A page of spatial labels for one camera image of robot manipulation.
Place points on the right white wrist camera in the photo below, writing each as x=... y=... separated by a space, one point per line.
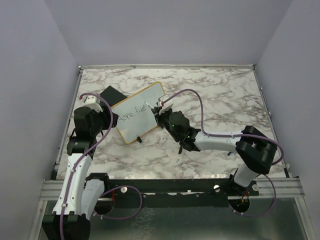
x=164 y=104

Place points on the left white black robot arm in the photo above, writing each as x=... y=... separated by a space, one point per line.
x=70 y=217

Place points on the yellow framed whiteboard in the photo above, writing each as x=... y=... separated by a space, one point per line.
x=135 y=118

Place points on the black mounting rail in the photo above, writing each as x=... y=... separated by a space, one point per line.
x=172 y=193

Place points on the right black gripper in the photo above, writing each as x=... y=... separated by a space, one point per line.
x=158 y=117

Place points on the black marker cap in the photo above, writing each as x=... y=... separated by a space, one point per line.
x=180 y=150

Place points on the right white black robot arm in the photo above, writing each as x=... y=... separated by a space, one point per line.
x=255 y=149

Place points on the black rectangular pad upper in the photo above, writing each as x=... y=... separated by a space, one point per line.
x=112 y=96

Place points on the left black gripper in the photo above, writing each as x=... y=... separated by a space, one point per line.
x=106 y=115

